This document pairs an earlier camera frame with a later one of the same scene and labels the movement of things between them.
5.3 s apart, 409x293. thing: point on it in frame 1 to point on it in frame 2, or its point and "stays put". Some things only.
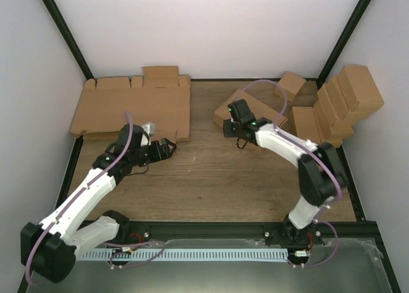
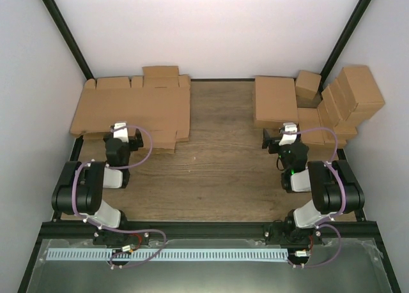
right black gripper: x=228 y=132 to x=268 y=140
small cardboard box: x=291 y=83 to x=307 y=83
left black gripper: x=167 y=154 to x=140 y=142
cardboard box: x=258 y=108 to x=275 y=101
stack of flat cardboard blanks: x=161 y=96 stays put
